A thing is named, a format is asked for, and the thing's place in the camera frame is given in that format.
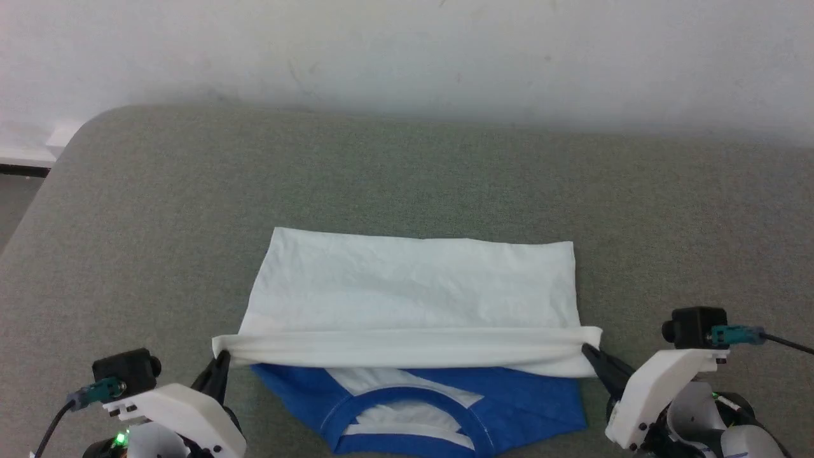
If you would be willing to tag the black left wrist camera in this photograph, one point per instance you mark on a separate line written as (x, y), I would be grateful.
(127, 369)

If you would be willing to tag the blue and white T-shirt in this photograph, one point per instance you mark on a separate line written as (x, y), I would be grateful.
(413, 292)

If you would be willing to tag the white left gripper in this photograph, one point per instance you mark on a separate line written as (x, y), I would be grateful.
(184, 413)

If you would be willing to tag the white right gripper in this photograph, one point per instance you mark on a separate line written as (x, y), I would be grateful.
(661, 381)

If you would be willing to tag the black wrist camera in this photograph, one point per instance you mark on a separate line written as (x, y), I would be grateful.
(693, 326)
(127, 369)

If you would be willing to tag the white wall skirting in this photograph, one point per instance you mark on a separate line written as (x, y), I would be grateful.
(32, 145)

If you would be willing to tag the grey fabric sofa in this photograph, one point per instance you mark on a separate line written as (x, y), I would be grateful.
(407, 178)

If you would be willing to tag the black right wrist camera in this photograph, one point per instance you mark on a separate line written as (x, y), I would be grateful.
(693, 326)

